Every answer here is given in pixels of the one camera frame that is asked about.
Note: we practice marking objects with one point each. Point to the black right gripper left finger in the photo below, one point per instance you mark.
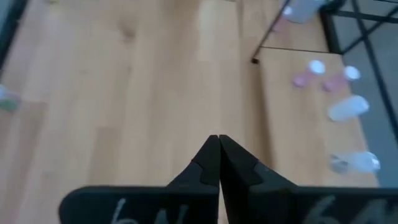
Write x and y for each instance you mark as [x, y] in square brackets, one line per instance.
[174, 205]

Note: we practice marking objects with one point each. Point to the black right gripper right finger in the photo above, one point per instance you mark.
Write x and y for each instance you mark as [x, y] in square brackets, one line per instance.
[280, 205]

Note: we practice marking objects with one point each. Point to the clear medicine bottle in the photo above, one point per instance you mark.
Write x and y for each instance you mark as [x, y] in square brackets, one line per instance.
[357, 161]

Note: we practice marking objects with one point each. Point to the pink medicine bottle white cap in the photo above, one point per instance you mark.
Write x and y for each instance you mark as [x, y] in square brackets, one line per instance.
[280, 25]
[340, 80]
[311, 73]

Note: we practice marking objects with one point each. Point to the wooden shelf black metal ends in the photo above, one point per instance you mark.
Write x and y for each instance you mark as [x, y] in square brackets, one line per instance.
[295, 124]

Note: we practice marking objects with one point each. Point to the green plant in white pot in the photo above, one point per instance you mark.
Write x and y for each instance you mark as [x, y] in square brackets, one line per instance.
[303, 11]

